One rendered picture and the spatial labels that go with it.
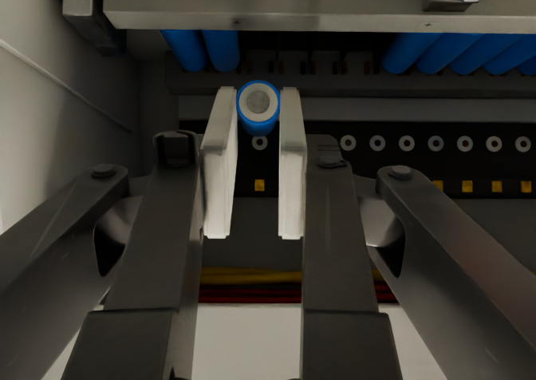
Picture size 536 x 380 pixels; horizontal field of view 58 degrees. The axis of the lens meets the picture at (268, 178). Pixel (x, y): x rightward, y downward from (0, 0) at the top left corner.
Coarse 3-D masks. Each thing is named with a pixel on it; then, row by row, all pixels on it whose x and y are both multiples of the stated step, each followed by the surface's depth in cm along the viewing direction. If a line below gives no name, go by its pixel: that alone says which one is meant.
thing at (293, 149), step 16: (288, 96) 18; (288, 112) 16; (288, 128) 15; (288, 144) 14; (304, 144) 14; (288, 160) 14; (304, 160) 14; (288, 176) 14; (304, 176) 14; (288, 192) 14; (288, 208) 14; (288, 224) 14
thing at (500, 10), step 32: (128, 0) 20; (160, 0) 20; (192, 0) 20; (224, 0) 20; (256, 0) 20; (288, 0) 20; (320, 0) 20; (352, 0) 20; (384, 0) 20; (416, 0) 20; (480, 0) 20; (512, 0) 20; (416, 32) 22; (448, 32) 22; (480, 32) 22; (512, 32) 22
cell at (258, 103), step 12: (252, 84) 19; (264, 84) 19; (240, 96) 19; (252, 96) 19; (264, 96) 19; (276, 96) 19; (240, 108) 19; (252, 108) 19; (264, 108) 19; (276, 108) 19; (240, 120) 22; (252, 120) 19; (264, 120) 19; (276, 120) 22; (252, 132) 23; (264, 132) 23
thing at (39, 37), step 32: (0, 0) 16; (32, 0) 18; (64, 0) 19; (96, 0) 20; (0, 32) 16; (32, 32) 18; (64, 32) 21; (96, 32) 21; (128, 32) 28; (32, 64) 18; (64, 64) 21; (96, 64) 25; (128, 64) 31; (96, 96) 25; (128, 96) 31; (192, 96) 33; (128, 128) 31
